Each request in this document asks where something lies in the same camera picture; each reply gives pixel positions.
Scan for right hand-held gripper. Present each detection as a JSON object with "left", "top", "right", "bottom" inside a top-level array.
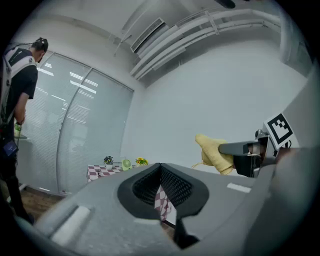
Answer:
[{"left": 218, "top": 113, "right": 300, "bottom": 178}]

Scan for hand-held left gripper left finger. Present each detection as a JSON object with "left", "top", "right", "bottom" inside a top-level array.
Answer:
[{"left": 34, "top": 162, "right": 181, "bottom": 256}]

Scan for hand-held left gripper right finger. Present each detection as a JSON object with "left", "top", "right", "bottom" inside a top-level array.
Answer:
[{"left": 160, "top": 162, "right": 258, "bottom": 250}]

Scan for yellow cloth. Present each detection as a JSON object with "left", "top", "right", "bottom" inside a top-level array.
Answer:
[{"left": 191, "top": 133, "right": 236, "bottom": 176}]

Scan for person's right forearm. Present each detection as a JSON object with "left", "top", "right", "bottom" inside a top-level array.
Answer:
[{"left": 274, "top": 146, "right": 313, "bottom": 167}]

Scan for purple flowers in white pot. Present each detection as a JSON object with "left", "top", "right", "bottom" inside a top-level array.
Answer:
[{"left": 103, "top": 155, "right": 115, "bottom": 171}]

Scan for glass partition with blinds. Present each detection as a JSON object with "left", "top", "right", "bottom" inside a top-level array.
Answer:
[{"left": 17, "top": 51, "right": 135, "bottom": 196}]

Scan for person's grey shirt sleeve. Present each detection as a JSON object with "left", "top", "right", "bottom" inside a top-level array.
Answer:
[{"left": 281, "top": 59, "right": 320, "bottom": 151}]

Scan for white ceiling pipe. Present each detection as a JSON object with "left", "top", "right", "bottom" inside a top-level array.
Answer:
[
  {"left": 129, "top": 29, "right": 266, "bottom": 77},
  {"left": 133, "top": 23, "right": 267, "bottom": 69},
  {"left": 175, "top": 10, "right": 283, "bottom": 28}
]

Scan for white ceiling air vent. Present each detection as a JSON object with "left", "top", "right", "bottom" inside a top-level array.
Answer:
[{"left": 129, "top": 17, "right": 167, "bottom": 54}]

